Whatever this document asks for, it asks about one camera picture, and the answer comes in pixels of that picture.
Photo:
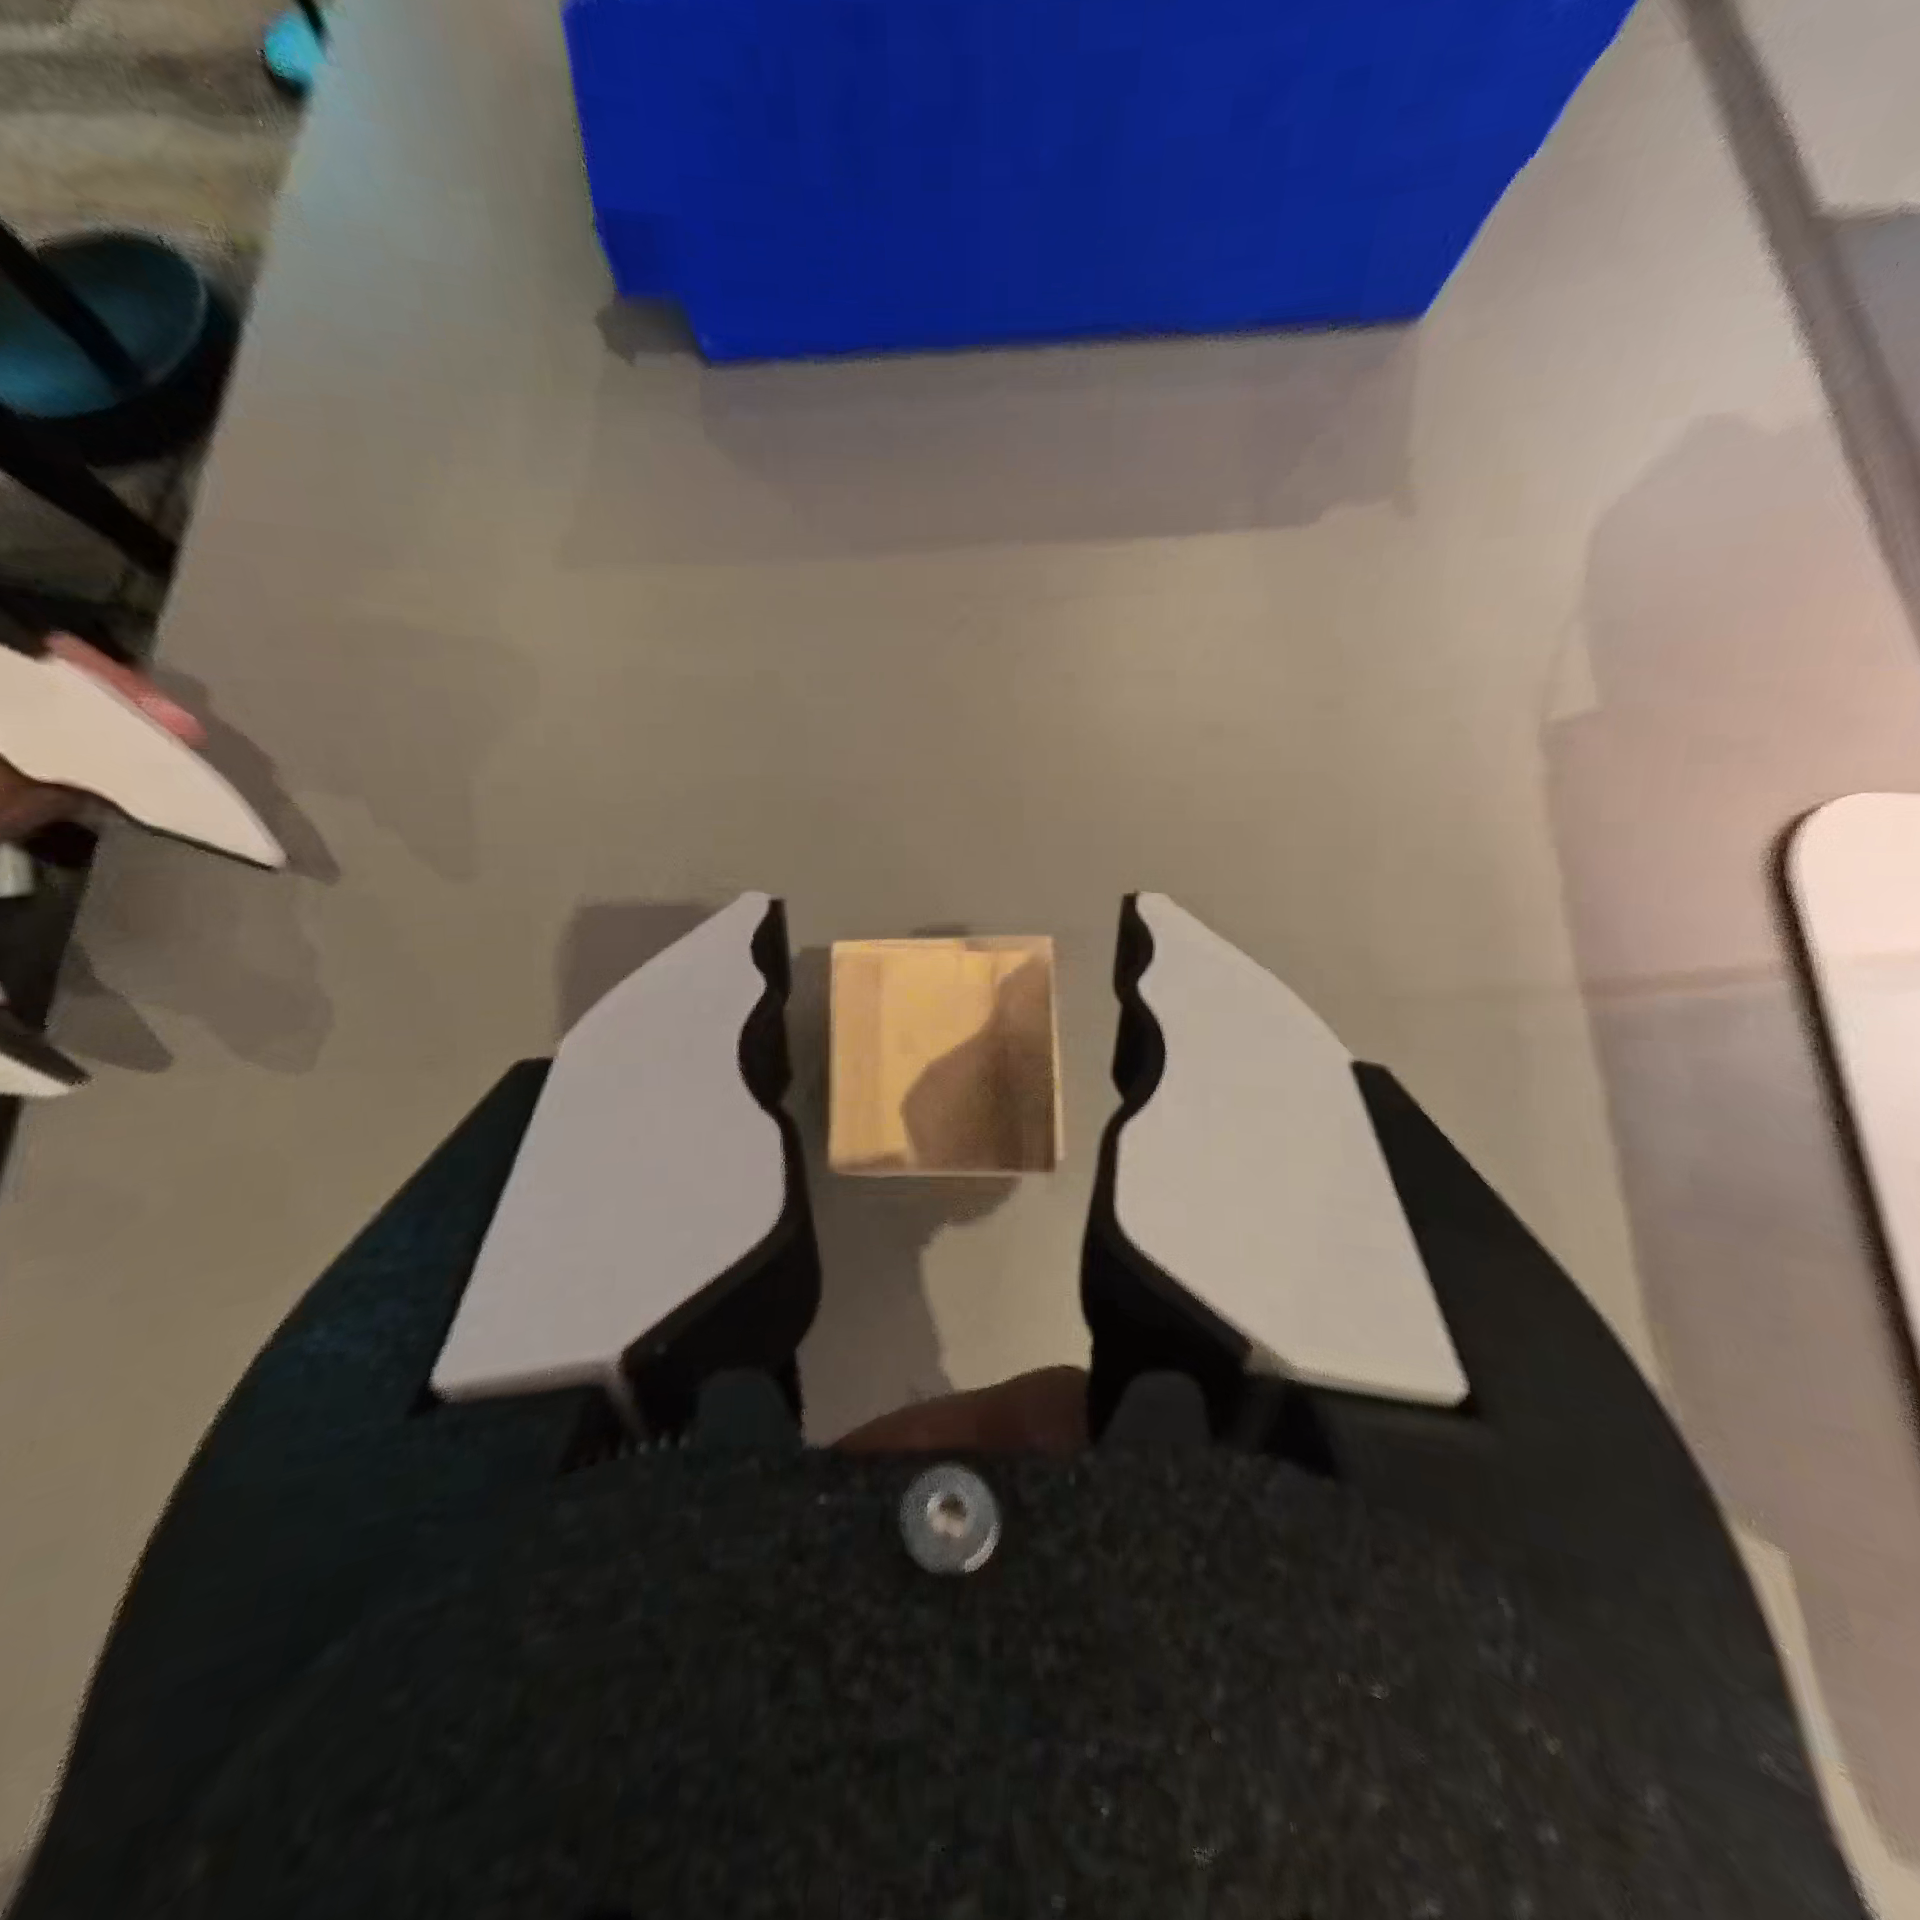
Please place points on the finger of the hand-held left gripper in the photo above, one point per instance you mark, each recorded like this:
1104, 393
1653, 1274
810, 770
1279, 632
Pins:
106, 751
31, 1068

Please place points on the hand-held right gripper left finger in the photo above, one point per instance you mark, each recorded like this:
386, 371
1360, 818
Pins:
644, 1184

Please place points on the blue plastic bin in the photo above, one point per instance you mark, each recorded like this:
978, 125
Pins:
1049, 164

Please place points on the large plain wooden cube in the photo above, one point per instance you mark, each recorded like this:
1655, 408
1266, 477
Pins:
931, 1049

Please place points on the teal chair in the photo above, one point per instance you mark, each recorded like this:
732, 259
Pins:
106, 329

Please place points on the person's left hand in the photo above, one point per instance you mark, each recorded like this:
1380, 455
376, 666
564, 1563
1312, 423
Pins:
136, 681

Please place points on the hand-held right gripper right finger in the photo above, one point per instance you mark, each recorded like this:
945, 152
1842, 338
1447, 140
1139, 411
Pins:
1275, 1184

